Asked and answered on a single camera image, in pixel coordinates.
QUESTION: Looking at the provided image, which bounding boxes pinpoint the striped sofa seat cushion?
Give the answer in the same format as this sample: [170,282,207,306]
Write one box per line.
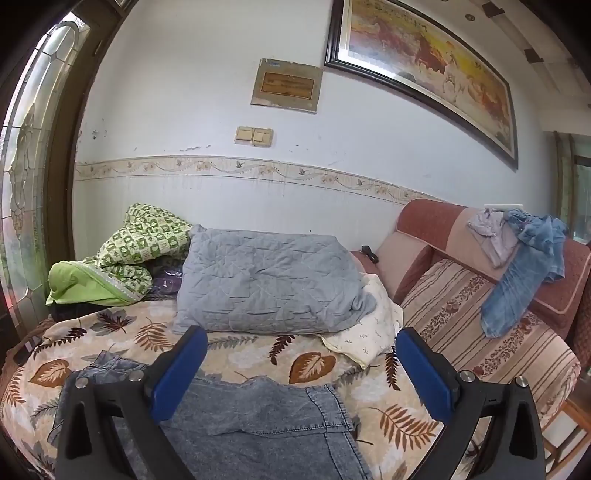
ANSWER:
[399,258,581,444]

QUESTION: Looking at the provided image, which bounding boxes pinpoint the red and pink sofa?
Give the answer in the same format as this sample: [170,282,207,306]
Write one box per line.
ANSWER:
[374,198,591,342]

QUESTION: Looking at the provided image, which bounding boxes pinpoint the wooden-framed stained glass window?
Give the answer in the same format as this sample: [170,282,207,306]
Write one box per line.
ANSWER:
[0,0,134,324]

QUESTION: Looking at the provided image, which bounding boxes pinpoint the light blue jeans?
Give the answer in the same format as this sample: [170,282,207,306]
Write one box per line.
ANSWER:
[480,209,570,340]

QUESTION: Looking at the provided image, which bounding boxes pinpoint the leaf-print blanket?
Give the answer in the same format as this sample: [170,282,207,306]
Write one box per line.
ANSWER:
[0,295,444,480]

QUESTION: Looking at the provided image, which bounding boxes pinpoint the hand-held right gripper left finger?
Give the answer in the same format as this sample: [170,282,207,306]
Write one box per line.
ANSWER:
[55,325,208,480]

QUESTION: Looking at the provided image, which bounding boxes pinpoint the wooden chair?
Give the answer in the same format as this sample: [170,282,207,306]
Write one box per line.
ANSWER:
[540,397,591,480]

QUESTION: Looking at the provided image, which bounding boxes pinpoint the wall plaque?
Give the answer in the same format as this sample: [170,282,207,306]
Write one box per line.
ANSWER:
[250,58,322,114]

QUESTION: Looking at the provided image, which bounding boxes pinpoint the grey denim pants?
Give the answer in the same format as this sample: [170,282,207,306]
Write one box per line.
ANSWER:
[48,351,372,480]

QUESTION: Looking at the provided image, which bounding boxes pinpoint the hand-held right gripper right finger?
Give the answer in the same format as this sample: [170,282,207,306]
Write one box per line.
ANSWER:
[396,328,546,480]

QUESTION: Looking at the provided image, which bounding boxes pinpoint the grey quilted pillow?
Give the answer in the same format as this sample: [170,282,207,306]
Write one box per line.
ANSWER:
[172,224,378,335]

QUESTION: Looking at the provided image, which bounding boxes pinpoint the purple plastic bag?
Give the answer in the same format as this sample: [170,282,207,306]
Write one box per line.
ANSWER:
[150,263,185,296]

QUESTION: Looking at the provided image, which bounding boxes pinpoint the white floral cloth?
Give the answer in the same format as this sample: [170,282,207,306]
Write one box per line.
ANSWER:
[321,274,404,369]

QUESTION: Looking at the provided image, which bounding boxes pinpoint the framed painting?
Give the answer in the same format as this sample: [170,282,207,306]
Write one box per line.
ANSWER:
[323,0,519,169]

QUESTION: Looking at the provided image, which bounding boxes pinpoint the green patterned quilt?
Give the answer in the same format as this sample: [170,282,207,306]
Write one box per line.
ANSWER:
[46,203,194,308]

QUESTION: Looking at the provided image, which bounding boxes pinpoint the lilac garment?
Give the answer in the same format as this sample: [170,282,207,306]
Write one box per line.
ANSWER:
[467,208,520,268]

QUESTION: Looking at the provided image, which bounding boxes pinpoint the beige light switch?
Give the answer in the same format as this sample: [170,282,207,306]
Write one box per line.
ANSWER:
[235,126,274,147]

